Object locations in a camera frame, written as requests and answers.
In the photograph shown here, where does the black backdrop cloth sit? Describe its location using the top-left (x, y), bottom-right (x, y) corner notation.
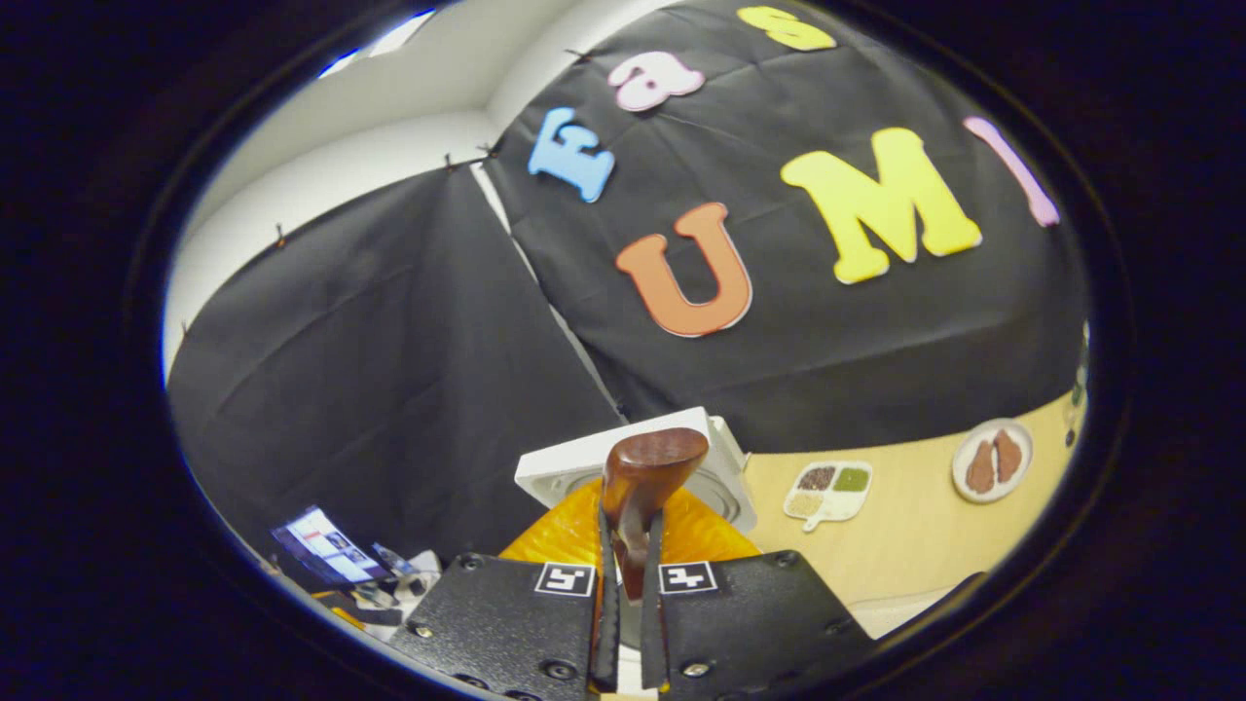
top-left (167, 0), bottom-right (1091, 575)

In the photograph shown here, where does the brown wooden spoon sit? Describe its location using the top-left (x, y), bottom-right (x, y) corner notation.
top-left (600, 427), bottom-right (711, 602)

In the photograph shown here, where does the white divided grain plate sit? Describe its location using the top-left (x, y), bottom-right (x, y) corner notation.
top-left (783, 460), bottom-right (875, 535)

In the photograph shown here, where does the white round meat plate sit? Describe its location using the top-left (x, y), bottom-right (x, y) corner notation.
top-left (951, 418), bottom-right (1036, 505)

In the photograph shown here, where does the white rice cooker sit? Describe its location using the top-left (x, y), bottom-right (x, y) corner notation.
top-left (513, 406), bottom-right (759, 534)

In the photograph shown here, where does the ceiling light panel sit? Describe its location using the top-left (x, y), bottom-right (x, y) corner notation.
top-left (319, 8), bottom-right (441, 81)

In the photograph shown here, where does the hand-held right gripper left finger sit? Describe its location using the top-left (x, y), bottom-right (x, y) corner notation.
top-left (387, 477), bottom-right (622, 700)

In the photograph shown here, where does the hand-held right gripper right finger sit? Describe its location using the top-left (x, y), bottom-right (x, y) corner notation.
top-left (639, 485), bottom-right (875, 700)

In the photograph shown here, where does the computer monitor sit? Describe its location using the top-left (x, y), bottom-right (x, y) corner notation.
top-left (270, 505), bottom-right (392, 591)

